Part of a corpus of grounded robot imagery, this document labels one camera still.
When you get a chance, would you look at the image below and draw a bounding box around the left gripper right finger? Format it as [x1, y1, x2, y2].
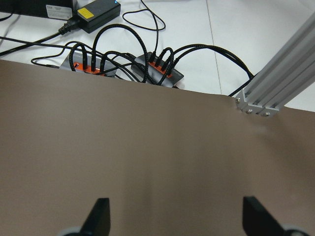
[242, 196, 285, 236]

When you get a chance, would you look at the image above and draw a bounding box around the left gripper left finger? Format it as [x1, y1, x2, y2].
[81, 198, 110, 236]

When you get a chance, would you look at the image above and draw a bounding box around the right orange usb hub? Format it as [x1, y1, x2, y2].
[131, 55, 184, 88]

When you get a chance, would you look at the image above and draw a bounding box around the orange usb hub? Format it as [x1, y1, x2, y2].
[131, 55, 184, 88]
[60, 51, 118, 77]

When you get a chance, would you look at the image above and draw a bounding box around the left orange usb hub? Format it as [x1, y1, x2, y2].
[60, 51, 118, 77]

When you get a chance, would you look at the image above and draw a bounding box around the black power adapter brick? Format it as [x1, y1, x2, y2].
[76, 0, 121, 33]

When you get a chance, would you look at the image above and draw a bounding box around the black flat device box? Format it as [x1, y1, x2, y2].
[0, 0, 76, 20]

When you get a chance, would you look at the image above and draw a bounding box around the aluminium frame cage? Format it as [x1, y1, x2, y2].
[235, 15, 315, 117]

